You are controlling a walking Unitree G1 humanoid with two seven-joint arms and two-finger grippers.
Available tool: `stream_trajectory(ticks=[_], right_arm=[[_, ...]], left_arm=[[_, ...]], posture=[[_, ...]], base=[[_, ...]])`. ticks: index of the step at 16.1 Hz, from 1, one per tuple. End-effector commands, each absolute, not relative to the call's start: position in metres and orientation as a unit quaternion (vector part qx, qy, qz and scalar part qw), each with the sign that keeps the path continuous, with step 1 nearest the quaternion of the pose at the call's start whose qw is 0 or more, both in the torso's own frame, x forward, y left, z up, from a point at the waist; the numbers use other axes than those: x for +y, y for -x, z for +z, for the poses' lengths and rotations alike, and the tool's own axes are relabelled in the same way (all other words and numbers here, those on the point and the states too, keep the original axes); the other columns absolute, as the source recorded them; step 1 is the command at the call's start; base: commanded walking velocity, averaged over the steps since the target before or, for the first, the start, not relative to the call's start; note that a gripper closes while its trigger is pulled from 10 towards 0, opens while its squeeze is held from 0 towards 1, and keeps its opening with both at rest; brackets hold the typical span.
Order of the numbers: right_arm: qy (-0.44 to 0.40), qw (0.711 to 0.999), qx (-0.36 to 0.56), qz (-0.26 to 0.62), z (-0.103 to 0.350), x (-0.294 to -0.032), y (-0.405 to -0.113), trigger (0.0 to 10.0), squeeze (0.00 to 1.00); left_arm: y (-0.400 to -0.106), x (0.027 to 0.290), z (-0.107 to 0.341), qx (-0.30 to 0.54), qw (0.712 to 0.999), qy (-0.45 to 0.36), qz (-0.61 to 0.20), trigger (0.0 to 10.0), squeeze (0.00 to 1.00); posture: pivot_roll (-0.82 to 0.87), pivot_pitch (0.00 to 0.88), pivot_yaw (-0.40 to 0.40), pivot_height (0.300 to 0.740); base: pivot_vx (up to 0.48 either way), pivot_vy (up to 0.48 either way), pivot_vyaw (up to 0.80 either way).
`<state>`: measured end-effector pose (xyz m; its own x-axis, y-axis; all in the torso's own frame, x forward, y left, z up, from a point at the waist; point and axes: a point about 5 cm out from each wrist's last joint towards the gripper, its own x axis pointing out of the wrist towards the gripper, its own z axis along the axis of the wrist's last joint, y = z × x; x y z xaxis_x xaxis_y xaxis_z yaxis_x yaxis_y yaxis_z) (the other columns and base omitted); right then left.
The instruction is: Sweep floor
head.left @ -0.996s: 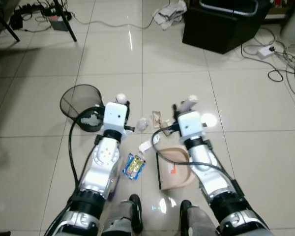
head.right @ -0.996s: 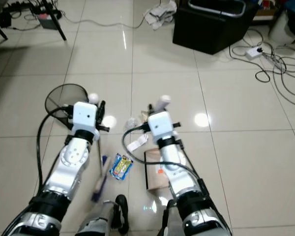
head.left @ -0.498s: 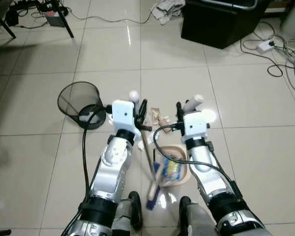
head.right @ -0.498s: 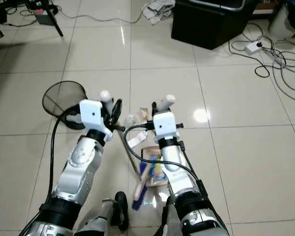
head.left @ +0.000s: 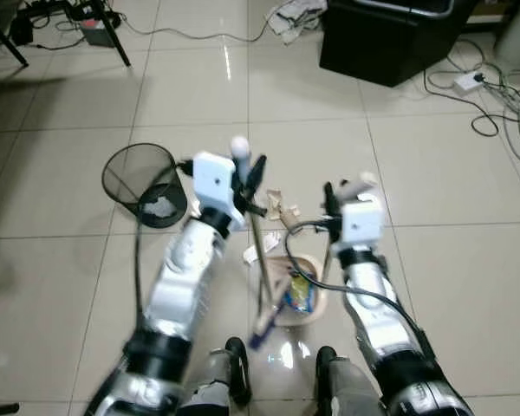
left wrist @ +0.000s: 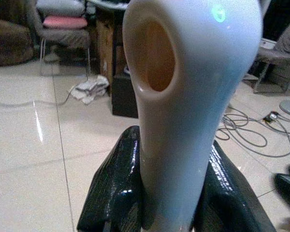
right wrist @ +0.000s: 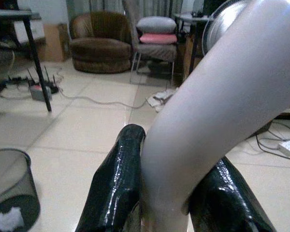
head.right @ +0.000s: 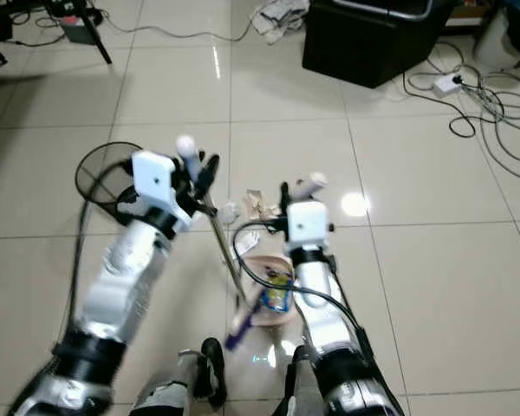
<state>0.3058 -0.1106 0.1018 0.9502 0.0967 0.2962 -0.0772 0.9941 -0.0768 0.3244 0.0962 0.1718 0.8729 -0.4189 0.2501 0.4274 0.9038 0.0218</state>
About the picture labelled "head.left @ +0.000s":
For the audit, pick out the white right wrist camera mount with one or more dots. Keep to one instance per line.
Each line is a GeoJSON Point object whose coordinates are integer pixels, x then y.
{"type": "Point", "coordinates": [362, 222]}

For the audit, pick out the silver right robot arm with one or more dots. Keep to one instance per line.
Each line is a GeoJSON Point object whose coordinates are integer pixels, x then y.
{"type": "Point", "coordinates": [374, 299]}

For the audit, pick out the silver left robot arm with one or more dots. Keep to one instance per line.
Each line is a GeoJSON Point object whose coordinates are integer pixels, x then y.
{"type": "Point", "coordinates": [180, 286]}

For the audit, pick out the robot left leg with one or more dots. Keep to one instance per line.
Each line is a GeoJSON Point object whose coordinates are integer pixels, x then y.
{"type": "Point", "coordinates": [221, 381]}

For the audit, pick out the small white paper scrap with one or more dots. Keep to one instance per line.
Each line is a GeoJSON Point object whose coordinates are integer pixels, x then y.
{"type": "Point", "coordinates": [250, 255]}

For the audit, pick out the crumpled brown paper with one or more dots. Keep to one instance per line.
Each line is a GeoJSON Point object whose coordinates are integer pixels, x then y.
{"type": "Point", "coordinates": [282, 204]}

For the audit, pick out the white grey cloth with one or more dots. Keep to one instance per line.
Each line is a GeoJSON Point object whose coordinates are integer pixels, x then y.
{"type": "Point", "coordinates": [296, 19]}

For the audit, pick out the blue yellow snack wrapper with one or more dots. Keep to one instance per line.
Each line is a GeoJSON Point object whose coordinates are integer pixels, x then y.
{"type": "Point", "coordinates": [300, 295]}

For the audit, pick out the robot right leg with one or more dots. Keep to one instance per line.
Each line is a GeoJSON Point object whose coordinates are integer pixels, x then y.
{"type": "Point", "coordinates": [342, 386]}

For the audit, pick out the grey box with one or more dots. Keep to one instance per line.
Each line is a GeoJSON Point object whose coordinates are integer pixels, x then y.
{"type": "Point", "coordinates": [97, 31]}

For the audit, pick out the white power strip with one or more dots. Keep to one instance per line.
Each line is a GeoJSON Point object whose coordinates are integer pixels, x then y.
{"type": "Point", "coordinates": [468, 82]}

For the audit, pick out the black box cabinet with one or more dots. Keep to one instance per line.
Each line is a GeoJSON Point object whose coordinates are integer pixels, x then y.
{"type": "Point", "coordinates": [390, 39]}

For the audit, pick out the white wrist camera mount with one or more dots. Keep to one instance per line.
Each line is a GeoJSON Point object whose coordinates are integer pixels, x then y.
{"type": "Point", "coordinates": [213, 182]}
{"type": "Point", "coordinates": [362, 222]}

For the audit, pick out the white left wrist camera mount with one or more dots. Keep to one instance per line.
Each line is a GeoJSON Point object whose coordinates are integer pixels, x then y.
{"type": "Point", "coordinates": [213, 182]}

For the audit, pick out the black stand legs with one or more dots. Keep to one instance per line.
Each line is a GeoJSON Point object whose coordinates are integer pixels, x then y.
{"type": "Point", "coordinates": [111, 35]}

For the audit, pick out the crumpled white paper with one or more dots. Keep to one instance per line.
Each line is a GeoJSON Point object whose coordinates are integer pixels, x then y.
{"type": "Point", "coordinates": [161, 208]}

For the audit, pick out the robot leg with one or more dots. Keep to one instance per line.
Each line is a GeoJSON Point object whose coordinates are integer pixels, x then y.
{"type": "Point", "coordinates": [342, 386]}
{"type": "Point", "coordinates": [221, 381]}

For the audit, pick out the black mesh wastebasket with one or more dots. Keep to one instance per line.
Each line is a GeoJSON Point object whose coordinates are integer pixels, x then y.
{"type": "Point", "coordinates": [134, 178]}

